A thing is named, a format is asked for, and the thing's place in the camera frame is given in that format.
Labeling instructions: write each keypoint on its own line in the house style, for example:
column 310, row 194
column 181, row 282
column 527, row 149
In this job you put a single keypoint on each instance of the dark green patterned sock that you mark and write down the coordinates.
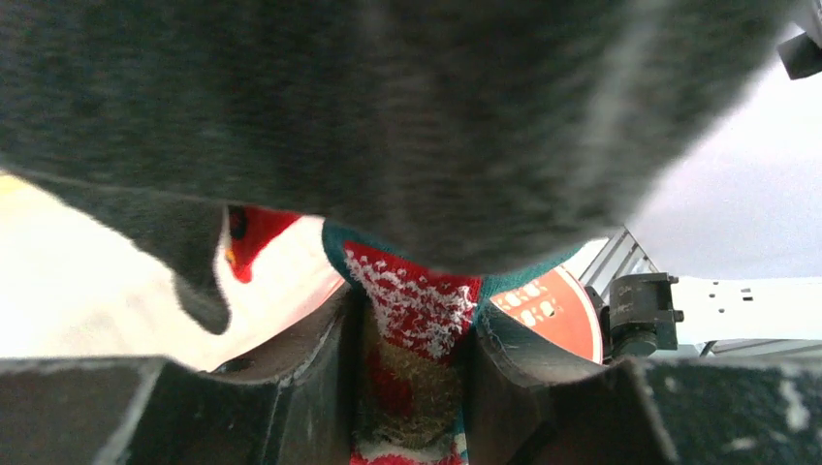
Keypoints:
column 409, row 408

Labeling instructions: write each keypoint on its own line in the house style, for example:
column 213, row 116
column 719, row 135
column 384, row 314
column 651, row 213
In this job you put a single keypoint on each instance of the long thin red sock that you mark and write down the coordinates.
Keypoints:
column 251, row 229

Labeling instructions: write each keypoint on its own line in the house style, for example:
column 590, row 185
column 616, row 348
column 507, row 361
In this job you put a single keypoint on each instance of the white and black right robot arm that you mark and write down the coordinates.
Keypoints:
column 737, row 223

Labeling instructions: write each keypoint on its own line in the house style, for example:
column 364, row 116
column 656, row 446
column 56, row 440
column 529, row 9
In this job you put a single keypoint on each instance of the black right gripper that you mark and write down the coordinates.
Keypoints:
column 800, row 57

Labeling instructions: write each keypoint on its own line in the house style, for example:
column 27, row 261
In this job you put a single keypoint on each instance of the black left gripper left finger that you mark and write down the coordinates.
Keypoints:
column 289, row 401

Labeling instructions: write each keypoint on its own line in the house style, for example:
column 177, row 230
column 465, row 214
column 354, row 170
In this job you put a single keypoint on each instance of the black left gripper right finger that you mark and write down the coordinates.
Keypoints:
column 531, row 402

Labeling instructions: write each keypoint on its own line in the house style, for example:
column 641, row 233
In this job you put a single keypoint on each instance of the black sock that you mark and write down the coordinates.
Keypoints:
column 476, row 137

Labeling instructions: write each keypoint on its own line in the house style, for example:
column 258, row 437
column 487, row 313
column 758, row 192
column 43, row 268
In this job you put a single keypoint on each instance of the pink plastic laundry basket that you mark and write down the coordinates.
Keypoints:
column 552, row 308

